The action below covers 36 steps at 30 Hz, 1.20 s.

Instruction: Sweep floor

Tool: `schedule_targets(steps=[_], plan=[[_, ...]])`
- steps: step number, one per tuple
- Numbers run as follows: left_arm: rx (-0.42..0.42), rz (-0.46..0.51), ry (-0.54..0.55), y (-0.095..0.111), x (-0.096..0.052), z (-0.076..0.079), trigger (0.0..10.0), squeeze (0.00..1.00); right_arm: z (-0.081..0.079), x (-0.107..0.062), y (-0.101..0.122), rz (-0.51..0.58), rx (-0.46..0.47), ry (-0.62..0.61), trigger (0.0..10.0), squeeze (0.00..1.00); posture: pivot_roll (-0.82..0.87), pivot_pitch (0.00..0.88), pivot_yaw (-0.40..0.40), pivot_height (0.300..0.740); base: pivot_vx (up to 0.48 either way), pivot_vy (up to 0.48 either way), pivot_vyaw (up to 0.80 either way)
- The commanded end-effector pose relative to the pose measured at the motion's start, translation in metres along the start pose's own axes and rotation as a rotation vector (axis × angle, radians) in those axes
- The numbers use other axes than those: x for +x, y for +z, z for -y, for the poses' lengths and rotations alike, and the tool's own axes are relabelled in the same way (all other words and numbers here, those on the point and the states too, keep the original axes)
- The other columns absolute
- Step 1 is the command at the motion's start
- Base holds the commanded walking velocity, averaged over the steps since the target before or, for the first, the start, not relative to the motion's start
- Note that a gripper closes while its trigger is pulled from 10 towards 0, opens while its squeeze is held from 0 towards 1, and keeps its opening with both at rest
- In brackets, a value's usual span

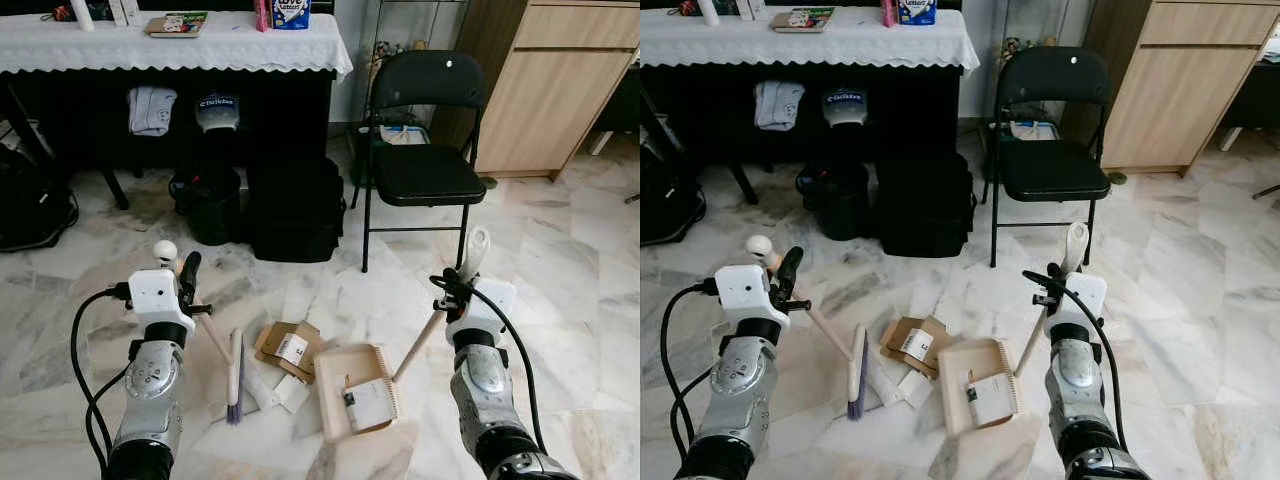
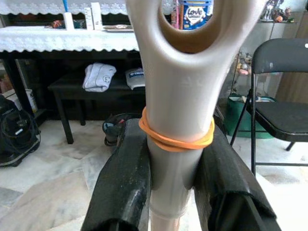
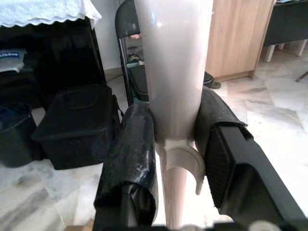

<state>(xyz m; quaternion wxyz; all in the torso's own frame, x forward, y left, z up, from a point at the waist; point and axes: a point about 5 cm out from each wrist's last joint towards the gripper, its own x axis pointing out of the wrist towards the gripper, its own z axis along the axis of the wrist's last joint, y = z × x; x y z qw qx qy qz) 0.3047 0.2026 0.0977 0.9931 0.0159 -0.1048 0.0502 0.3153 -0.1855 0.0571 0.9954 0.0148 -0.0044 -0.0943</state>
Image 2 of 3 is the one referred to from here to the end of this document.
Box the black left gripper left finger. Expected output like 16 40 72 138
80 118 152 231

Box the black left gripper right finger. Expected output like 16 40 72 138
193 124 282 231

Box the beige broom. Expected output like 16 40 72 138
125 0 268 231

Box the black helmet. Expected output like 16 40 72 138
102 113 142 146

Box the orange rubber band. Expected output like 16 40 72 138
139 107 216 153

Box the green bag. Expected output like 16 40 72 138
225 95 277 140

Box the black folding chair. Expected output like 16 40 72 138
230 38 308 176

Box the white folded garment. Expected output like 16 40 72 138
82 62 117 93

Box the black bench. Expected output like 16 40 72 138
47 72 147 145

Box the white bucket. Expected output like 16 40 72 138
4 89 39 114

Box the black wooden table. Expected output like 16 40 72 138
0 50 145 121

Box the flat tray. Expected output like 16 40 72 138
103 25 134 32

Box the white lace tablecloth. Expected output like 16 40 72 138
0 26 140 53

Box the small white carton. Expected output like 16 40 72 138
84 7 93 31

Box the glass display cabinet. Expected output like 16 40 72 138
216 0 299 97

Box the tall white carton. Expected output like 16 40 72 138
90 2 103 31

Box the white bottle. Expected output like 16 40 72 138
62 0 75 31

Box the red small object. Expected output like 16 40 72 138
44 19 64 29

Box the pink striped pack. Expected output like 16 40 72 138
171 0 185 29

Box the blue Love pack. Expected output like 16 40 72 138
179 0 214 31

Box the white lace shelf cloth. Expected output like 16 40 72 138
0 0 179 15

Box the black machine with hose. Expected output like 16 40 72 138
0 95 41 168

